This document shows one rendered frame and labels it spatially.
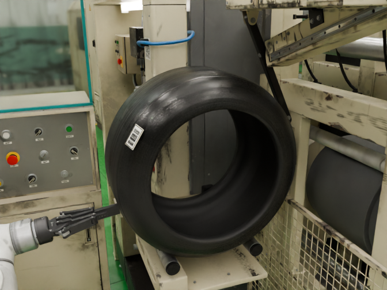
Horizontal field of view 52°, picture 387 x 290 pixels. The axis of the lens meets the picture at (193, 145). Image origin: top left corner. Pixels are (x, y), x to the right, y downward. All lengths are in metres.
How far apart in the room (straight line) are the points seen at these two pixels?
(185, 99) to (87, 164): 0.85
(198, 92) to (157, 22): 0.41
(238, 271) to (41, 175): 0.92
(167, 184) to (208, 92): 0.56
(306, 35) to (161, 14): 0.48
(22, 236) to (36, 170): 0.65
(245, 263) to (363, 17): 0.86
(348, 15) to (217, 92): 0.38
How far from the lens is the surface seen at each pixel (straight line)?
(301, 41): 1.29
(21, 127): 1.75
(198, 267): 1.42
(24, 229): 1.20
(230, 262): 1.45
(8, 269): 1.16
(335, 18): 1.18
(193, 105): 1.05
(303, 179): 1.73
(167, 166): 1.50
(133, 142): 1.04
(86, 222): 1.19
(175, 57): 1.42
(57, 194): 1.81
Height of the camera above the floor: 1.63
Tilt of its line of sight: 18 degrees down
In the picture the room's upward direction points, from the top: 1 degrees counter-clockwise
